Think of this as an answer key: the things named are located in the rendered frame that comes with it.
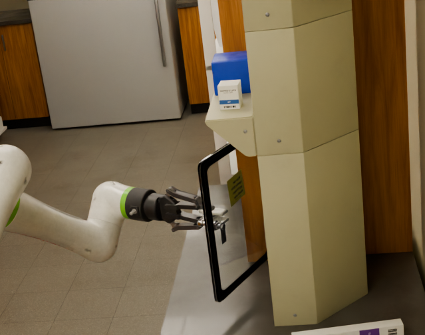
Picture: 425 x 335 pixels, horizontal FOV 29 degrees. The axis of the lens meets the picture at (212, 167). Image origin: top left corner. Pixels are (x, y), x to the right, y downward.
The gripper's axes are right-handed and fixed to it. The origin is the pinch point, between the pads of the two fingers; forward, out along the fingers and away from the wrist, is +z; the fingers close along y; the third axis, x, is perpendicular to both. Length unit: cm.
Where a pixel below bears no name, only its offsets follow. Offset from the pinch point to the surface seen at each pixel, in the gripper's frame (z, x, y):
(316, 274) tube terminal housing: 29.7, -0.7, -12.1
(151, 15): -297, 380, -28
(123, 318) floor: -133, 104, -120
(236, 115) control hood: 15.1, -7.3, 31.0
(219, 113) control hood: 9.9, -6.2, 31.0
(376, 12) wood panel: 32, 41, 45
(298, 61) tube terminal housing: 30, -1, 43
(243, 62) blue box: 8.2, 10.1, 39.2
